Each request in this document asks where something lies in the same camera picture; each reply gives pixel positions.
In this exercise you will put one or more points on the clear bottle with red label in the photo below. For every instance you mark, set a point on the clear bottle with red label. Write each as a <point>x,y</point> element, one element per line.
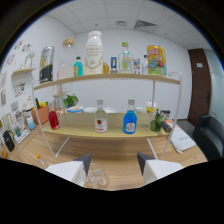
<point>101,123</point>

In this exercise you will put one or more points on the brown door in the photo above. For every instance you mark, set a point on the brown door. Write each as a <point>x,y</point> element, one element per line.
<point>200,86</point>

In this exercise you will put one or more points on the small clear bottle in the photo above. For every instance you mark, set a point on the small clear bottle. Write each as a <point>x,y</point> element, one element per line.
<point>145,66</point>

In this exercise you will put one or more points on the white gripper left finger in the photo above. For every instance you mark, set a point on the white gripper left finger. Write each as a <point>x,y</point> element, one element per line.
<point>68,170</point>

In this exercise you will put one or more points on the green potted plant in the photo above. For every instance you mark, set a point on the green potted plant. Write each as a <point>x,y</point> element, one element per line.
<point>70,100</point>

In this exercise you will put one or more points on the white milk bottle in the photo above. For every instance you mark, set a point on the white milk bottle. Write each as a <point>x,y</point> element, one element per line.
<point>93,55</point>

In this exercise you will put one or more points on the wooden wall shelf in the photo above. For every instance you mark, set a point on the wooden wall shelf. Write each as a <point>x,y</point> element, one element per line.
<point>23,71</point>

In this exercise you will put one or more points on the ceiling air vent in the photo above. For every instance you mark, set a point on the ceiling air vent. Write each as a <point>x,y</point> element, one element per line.
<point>145,24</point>

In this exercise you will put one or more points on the white frame wooden shelf rack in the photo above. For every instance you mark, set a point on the white frame wooden shelf rack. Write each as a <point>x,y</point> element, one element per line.
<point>106,128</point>

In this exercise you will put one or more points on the clear glass cup with ice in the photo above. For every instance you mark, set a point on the clear glass cup with ice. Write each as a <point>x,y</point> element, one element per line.
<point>98,178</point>

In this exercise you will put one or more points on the small yellow bottle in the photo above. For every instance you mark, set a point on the small yellow bottle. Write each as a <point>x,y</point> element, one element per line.
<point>106,68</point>

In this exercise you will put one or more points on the large clear bottle wooden cap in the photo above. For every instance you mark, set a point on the large clear bottle wooden cap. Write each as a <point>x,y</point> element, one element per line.
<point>66,63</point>

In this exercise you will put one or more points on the white cloth bag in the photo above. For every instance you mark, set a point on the white cloth bag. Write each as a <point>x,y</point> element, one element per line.
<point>182,139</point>

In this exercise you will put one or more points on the white cup with yellow band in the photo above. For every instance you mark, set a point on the white cup with yellow band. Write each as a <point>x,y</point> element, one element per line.
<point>151,106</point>

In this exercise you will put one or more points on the square ceiling fixture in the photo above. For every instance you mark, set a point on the square ceiling fixture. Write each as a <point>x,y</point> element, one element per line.
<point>121,23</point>

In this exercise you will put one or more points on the small white blue bottle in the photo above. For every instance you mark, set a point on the small white blue bottle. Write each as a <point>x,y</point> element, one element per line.
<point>137,66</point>

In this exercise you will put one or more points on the blue and white cup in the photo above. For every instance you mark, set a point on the blue and white cup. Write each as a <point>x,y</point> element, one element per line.
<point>31,124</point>

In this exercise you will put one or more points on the small teal bottle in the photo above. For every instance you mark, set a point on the small teal bottle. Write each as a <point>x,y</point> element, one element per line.
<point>78,69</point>

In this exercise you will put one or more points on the clear bottle with green cap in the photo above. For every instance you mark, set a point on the clear bottle with green cap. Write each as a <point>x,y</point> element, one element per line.
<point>126,61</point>

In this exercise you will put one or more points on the yellow and green can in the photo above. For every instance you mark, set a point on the yellow and green can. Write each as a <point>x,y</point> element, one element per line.
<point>156,60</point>

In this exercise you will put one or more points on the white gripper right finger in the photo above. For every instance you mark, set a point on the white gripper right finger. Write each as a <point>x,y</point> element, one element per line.
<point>156,169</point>

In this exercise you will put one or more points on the blue rimmed plate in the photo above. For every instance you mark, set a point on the blue rimmed plate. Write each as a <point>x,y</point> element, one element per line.
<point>75,109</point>

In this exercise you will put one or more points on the black sofa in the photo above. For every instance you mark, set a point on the black sofa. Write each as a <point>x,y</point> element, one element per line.
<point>210,136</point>

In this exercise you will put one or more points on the blue liquid glass bottle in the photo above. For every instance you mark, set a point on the blue liquid glass bottle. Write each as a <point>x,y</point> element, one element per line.
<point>130,123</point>

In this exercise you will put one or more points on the black bag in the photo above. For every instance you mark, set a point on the black bag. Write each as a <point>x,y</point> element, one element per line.
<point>8,141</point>

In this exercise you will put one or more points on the white bowl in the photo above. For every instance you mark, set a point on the white bowl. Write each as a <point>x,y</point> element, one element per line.
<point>90,109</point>

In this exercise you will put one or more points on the white scale tray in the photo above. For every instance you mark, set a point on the white scale tray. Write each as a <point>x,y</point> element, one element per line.
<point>21,136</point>

